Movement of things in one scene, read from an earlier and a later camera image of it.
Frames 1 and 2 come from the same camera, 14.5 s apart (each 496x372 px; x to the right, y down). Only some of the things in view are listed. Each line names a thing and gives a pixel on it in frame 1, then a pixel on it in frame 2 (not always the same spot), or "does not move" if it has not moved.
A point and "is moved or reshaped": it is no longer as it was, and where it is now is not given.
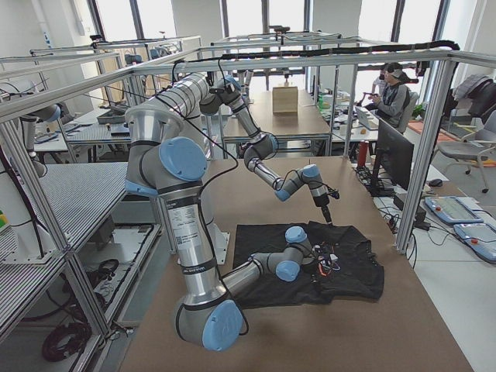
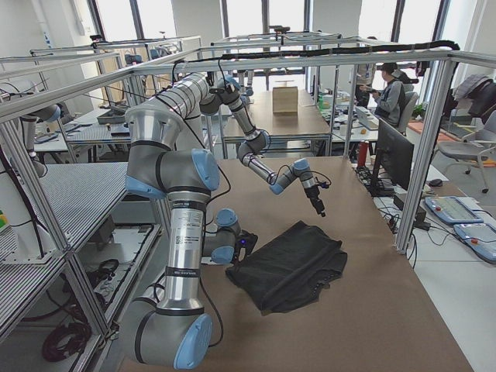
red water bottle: x=363 y=153 does not move
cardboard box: x=285 y=99 does not move
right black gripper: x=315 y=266 to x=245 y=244
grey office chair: x=471 y=149 does not move
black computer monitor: x=394 y=160 does not move
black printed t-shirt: x=343 y=266 is moved or reshaped
